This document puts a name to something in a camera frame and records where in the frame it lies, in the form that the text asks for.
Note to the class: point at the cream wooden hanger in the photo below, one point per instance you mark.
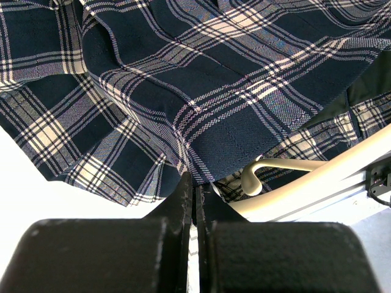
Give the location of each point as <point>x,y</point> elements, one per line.
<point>322,180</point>

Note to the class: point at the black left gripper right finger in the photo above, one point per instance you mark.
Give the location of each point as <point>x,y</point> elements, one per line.
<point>236,255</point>

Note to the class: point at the navy plaid skirt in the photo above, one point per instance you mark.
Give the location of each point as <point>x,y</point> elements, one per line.
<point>120,98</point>

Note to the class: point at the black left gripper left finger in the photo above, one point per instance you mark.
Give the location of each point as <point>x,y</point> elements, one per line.
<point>107,255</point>

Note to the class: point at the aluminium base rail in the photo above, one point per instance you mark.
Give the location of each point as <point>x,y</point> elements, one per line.
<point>347,188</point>

